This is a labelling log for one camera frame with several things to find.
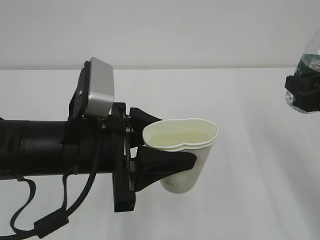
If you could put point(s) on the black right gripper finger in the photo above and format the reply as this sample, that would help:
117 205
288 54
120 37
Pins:
303 93

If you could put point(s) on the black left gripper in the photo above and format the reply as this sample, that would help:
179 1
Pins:
94 146

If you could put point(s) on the white paper cup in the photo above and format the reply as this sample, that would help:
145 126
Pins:
183 147

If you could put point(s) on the clear green-label water bottle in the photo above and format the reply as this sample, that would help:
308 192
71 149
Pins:
309 63

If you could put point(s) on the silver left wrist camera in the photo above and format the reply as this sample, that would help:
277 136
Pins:
95 92

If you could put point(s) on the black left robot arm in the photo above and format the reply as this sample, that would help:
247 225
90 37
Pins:
44 148

